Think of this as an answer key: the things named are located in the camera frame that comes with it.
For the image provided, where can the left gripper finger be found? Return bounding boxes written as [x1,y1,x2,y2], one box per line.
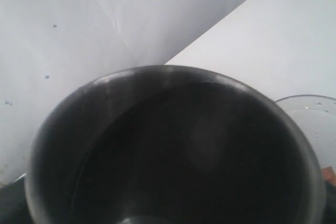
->
[1,174,34,224]

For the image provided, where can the stainless steel cup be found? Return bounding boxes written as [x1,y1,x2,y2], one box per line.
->
[25,65,326,223]

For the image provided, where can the brown food pieces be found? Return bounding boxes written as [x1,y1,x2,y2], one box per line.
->
[322,166,336,186]

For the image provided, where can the clear graduated shaker body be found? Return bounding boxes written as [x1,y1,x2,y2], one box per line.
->
[276,94,335,168]

